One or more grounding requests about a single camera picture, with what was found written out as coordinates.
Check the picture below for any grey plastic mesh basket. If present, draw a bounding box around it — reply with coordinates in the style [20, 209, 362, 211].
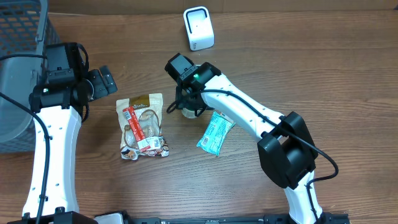
[1, 0, 60, 154]

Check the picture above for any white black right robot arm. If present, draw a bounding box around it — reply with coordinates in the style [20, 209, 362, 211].
[165, 54, 325, 223]

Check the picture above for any red snack stick packet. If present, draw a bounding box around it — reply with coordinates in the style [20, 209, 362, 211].
[123, 106, 150, 152]

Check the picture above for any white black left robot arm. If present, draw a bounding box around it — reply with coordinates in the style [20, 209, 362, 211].
[1, 42, 117, 224]

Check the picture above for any green lid jar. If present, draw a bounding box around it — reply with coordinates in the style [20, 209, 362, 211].
[182, 108, 197, 119]

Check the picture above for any teal snack packet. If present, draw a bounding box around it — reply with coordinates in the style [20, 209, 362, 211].
[197, 111, 235, 156]

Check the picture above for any beige nut snack pouch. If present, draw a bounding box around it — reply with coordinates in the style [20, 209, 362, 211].
[116, 93, 169, 161]

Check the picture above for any white barcode scanner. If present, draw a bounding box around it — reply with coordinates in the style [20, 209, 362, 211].
[183, 6, 215, 51]

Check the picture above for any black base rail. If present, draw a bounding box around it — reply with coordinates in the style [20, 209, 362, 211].
[93, 211, 351, 224]

